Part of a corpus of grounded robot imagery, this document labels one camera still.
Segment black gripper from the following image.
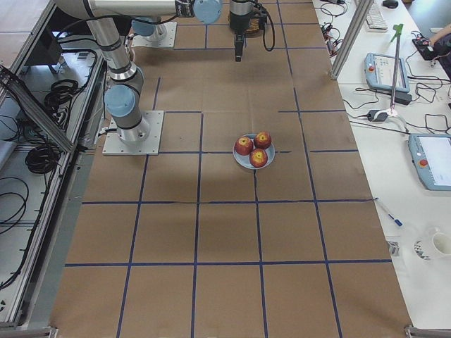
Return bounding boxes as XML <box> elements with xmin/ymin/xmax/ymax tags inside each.
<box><xmin>228</xmin><ymin>11</ymin><xmax>265</xmax><ymax>62</ymax></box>

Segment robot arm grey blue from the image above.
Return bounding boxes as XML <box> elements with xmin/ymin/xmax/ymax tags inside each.
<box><xmin>132</xmin><ymin>1</ymin><xmax>273</xmax><ymax>62</ymax></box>
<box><xmin>56</xmin><ymin>1</ymin><xmax>223</xmax><ymax>142</ymax></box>

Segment red apple back on plate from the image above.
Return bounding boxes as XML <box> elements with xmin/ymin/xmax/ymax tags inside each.
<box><xmin>253</xmin><ymin>131</ymin><xmax>272</xmax><ymax>149</ymax></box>

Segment red apple on plate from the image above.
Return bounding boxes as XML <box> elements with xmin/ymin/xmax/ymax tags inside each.
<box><xmin>249</xmin><ymin>149</ymin><xmax>268</xmax><ymax>168</ymax></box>
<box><xmin>253</xmin><ymin>131</ymin><xmax>272</xmax><ymax>149</ymax></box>
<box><xmin>234</xmin><ymin>136</ymin><xmax>254</xmax><ymax>156</ymax></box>

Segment red apple left on plate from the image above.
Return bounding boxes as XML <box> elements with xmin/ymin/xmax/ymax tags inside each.
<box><xmin>234</xmin><ymin>136</ymin><xmax>254</xmax><ymax>156</ymax></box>

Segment red apple front on plate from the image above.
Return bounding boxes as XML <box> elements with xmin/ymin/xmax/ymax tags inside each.
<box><xmin>249</xmin><ymin>149</ymin><xmax>268</xmax><ymax>168</ymax></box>

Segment light blue plate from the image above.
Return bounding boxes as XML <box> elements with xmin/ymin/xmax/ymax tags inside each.
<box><xmin>233</xmin><ymin>134</ymin><xmax>275</xmax><ymax>170</ymax></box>

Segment white keyboard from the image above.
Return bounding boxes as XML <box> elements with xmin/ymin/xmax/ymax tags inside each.
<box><xmin>366</xmin><ymin>2</ymin><xmax>388</xmax><ymax>32</ymax></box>

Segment far teach pendant blue grey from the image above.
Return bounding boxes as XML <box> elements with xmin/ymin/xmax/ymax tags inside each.
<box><xmin>364</xmin><ymin>53</ymin><xmax>410</xmax><ymax>93</ymax></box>

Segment teach pendant blue grey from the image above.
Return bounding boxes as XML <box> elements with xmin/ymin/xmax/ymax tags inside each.
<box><xmin>364</xmin><ymin>53</ymin><xmax>410</xmax><ymax>93</ymax></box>
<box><xmin>408</xmin><ymin>134</ymin><xmax>450</xmax><ymax>191</ymax></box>

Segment black computer mouse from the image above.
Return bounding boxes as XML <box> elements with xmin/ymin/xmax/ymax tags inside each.
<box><xmin>382</xmin><ymin>0</ymin><xmax>399</xmax><ymax>9</ymax></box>

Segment pink rod green clamp stand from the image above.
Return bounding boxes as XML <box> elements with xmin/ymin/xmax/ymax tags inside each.
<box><xmin>387</xmin><ymin>23</ymin><xmax>404</xmax><ymax>117</ymax></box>

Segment black power adapter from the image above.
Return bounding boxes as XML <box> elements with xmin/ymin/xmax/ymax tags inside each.
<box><xmin>394</xmin><ymin>92</ymin><xmax>412</xmax><ymax>106</ymax></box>

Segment near teach pendant blue grey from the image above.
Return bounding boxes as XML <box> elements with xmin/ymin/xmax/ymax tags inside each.
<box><xmin>408</xmin><ymin>134</ymin><xmax>450</xmax><ymax>191</ymax></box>

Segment blue white pen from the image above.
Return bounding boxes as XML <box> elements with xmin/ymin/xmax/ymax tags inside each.
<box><xmin>374</xmin><ymin>197</ymin><xmax>403</xmax><ymax>227</ymax></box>

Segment white mug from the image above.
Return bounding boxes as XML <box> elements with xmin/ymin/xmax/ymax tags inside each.
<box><xmin>414</xmin><ymin>227</ymin><xmax>450</xmax><ymax>261</ymax></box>

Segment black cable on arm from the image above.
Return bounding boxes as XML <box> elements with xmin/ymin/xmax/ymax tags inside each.
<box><xmin>256</xmin><ymin>3</ymin><xmax>276</xmax><ymax>52</ymax></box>

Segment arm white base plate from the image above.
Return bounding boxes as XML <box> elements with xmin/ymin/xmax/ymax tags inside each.
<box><xmin>132</xmin><ymin>20</ymin><xmax>177</xmax><ymax>49</ymax></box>
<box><xmin>102</xmin><ymin>111</ymin><xmax>164</xmax><ymax>156</ymax></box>

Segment aluminium frame post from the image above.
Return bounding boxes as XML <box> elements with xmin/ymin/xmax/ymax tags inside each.
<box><xmin>329</xmin><ymin>0</ymin><xmax>373</xmax><ymax>80</ymax></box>

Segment aluminium side rack frame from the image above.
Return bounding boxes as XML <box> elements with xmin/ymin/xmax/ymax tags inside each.
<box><xmin>1</xmin><ymin>1</ymin><xmax>106</xmax><ymax>330</ymax></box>

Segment coiled black cables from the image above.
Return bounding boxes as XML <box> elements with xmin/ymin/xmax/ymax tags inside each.
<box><xmin>24</xmin><ymin>146</ymin><xmax>59</xmax><ymax>175</ymax></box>

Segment small metal bracket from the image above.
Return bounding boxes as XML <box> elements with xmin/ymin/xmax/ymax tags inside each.
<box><xmin>386</xmin><ymin>241</ymin><xmax>400</xmax><ymax>256</ymax></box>

